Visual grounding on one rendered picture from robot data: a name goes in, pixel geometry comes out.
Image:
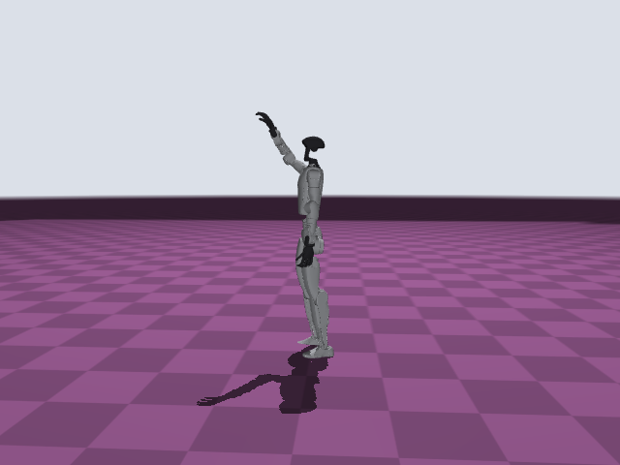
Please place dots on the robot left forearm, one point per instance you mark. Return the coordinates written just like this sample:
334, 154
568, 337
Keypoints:
311, 221

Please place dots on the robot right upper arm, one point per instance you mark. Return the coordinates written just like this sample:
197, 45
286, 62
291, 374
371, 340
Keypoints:
290, 159

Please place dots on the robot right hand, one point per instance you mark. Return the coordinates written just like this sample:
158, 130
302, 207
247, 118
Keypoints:
268, 122

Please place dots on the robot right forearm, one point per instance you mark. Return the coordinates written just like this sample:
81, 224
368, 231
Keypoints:
280, 144

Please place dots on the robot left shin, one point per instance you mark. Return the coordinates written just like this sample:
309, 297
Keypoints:
320, 314

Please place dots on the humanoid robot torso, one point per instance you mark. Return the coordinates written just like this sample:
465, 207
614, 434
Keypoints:
303, 197

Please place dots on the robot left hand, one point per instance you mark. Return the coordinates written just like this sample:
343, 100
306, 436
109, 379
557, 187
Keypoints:
307, 254

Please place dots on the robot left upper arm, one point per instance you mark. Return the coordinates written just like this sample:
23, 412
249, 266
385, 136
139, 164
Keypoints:
313, 179

